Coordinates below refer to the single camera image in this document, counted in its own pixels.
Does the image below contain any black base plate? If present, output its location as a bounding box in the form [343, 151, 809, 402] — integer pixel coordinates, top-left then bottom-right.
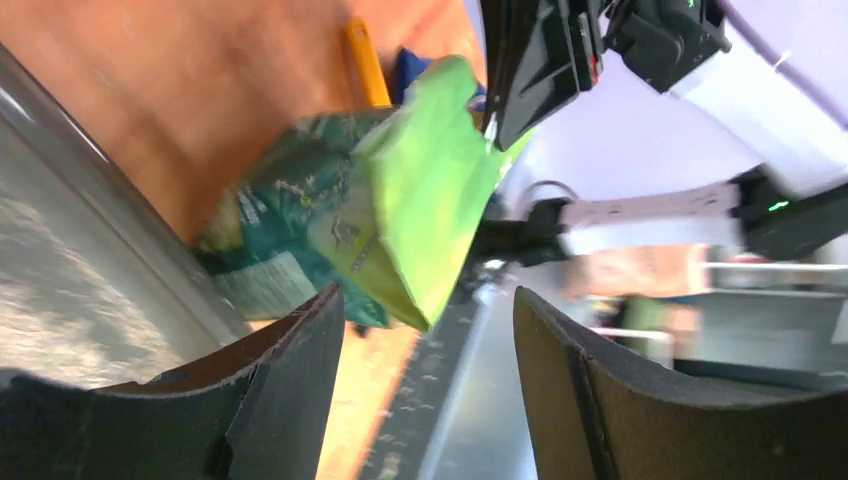
[357, 260, 510, 479]

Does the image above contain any green litter bag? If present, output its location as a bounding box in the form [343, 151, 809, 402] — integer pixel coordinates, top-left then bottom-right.
[194, 55, 518, 331]

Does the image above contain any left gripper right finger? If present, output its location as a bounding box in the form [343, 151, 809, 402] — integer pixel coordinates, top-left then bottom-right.
[513, 287, 847, 479]

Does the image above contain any grey litter box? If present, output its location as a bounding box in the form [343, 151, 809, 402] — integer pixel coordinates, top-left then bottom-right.
[1, 51, 250, 388]

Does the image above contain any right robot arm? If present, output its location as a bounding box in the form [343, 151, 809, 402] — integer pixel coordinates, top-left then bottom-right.
[479, 1, 847, 261]

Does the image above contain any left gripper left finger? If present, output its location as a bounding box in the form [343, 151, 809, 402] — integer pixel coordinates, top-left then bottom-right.
[1, 286, 344, 479]

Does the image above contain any yellow plastic scoop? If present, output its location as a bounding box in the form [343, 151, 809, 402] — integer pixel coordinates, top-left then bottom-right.
[344, 17, 392, 108]

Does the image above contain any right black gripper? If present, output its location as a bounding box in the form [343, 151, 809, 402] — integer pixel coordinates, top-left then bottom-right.
[480, 0, 607, 151]

